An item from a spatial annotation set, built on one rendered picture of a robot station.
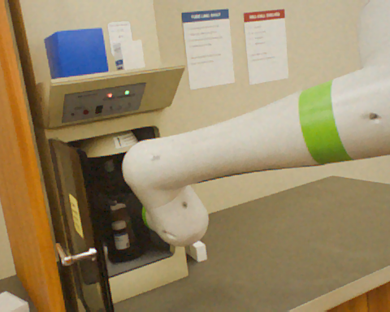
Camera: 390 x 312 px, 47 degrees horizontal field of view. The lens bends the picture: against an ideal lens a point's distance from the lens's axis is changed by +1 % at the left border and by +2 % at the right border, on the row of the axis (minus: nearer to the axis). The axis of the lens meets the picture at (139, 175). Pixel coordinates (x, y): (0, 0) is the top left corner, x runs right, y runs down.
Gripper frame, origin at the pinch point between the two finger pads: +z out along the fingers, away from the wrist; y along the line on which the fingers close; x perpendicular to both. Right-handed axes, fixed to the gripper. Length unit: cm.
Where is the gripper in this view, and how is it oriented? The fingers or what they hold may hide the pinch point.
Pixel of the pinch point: (114, 191)
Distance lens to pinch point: 119.2
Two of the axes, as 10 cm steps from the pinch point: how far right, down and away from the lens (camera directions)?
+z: -4.4, -1.3, 8.9
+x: 1.4, 9.7, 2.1
